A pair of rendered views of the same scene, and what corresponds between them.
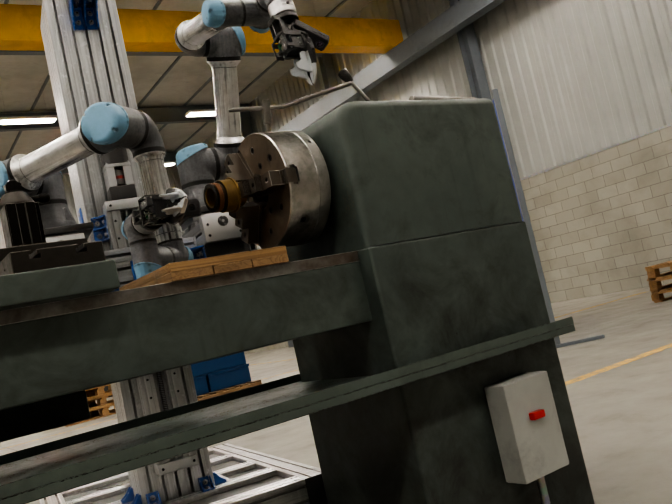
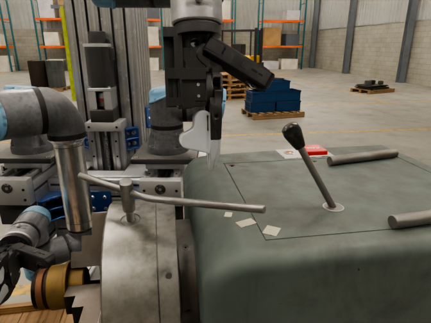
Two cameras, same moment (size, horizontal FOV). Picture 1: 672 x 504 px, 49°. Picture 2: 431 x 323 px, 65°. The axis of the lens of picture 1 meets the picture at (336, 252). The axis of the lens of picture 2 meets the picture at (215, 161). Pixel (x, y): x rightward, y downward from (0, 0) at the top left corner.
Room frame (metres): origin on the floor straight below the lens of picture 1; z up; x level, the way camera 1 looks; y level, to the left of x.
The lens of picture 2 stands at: (1.52, -0.27, 1.53)
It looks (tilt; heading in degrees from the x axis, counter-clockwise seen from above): 19 degrees down; 26
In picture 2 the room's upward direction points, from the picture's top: straight up
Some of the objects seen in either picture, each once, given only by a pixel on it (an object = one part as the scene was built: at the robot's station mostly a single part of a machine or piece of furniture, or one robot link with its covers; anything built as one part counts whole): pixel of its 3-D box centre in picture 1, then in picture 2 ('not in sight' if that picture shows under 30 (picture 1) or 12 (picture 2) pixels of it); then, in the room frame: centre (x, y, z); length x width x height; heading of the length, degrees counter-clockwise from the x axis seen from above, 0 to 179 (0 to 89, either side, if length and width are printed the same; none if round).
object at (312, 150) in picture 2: not in sight; (312, 151); (2.42, -0.12, 1.26); 0.06 x 0.06 x 0.02; 35
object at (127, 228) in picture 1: (139, 226); (31, 226); (2.03, 0.52, 1.07); 0.11 x 0.08 x 0.09; 35
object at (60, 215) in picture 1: (50, 218); (32, 135); (2.32, 0.86, 1.21); 0.15 x 0.15 x 0.10
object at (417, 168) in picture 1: (386, 186); (321, 261); (2.23, -0.19, 1.06); 0.59 x 0.48 x 0.39; 125
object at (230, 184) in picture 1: (226, 195); (62, 286); (1.89, 0.25, 1.08); 0.09 x 0.09 x 0.09; 36
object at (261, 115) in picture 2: (197, 371); (272, 97); (9.00, 1.95, 0.39); 1.20 x 0.80 x 0.79; 131
